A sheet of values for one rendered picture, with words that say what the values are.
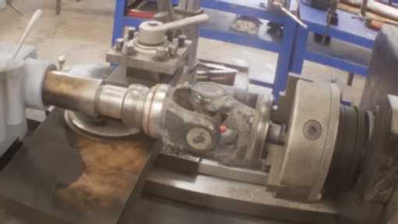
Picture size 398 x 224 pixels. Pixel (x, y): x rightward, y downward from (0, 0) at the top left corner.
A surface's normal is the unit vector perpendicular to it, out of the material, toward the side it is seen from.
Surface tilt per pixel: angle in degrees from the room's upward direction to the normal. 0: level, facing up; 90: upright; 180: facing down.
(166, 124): 90
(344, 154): 69
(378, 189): 90
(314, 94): 16
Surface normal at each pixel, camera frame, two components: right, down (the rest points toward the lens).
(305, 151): -0.14, 0.11
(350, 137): -0.06, -0.26
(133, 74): -0.23, 0.45
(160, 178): 0.12, -0.87
